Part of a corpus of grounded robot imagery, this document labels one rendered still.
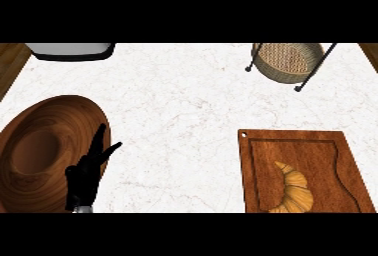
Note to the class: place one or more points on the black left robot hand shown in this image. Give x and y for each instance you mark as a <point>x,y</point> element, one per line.
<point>84,173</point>

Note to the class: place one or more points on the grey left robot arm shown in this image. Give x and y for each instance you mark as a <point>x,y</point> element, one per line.
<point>81,209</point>

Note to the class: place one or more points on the brown wooden cutting board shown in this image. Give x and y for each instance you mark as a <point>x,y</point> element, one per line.
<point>319,156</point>

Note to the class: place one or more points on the wicker tiered basket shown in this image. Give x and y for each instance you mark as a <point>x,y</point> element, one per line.
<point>288,61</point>

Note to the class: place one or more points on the brown wooden bowl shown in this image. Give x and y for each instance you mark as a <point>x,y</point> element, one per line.
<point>34,153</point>

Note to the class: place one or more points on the golden croissant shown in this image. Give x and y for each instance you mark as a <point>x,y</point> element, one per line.
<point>295,191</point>

